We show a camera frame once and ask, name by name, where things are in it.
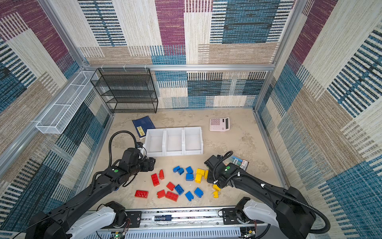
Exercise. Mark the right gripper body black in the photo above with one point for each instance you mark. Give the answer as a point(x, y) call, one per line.
point(212, 176)

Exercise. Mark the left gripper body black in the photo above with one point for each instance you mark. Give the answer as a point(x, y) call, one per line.
point(144, 166)

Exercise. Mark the red lego long brick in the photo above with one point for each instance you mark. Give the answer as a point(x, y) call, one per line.
point(155, 179)

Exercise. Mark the blue lego small brick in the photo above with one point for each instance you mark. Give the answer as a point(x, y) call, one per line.
point(176, 169)

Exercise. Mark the red lego small brick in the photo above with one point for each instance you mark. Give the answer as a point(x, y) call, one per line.
point(170, 186)

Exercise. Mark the red lego small square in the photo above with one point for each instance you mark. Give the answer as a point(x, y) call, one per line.
point(161, 194)

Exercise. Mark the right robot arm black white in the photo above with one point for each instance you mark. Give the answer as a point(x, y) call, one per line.
point(286, 209)

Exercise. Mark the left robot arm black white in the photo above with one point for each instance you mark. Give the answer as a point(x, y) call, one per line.
point(57, 223)

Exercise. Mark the yellow lego large brick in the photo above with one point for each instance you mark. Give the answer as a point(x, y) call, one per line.
point(216, 188)

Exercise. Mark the yellow lego brick top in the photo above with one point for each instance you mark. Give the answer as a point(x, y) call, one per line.
point(200, 171)

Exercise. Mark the blue lego square brick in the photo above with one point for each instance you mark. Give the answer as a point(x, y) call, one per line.
point(189, 170)

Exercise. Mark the white bin left compartment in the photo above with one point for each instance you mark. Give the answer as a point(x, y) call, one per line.
point(154, 142)

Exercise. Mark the white bin middle compartment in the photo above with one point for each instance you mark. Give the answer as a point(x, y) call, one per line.
point(173, 141)

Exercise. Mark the dark blue notebook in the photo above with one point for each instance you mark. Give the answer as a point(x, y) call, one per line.
point(142, 125)

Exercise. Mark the red lego flat brick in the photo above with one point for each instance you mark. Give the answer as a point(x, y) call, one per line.
point(172, 196)

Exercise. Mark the pink calculator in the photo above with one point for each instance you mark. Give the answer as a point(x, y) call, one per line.
point(219, 124)

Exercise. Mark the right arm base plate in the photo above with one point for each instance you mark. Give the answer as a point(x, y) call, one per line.
point(234, 216)

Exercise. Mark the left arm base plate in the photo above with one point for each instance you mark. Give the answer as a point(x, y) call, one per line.
point(132, 219)

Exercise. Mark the black wire shelf rack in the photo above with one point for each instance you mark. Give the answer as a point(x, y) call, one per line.
point(126, 90)

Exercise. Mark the white wire mesh basket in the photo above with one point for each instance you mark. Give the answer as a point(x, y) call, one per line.
point(57, 118)

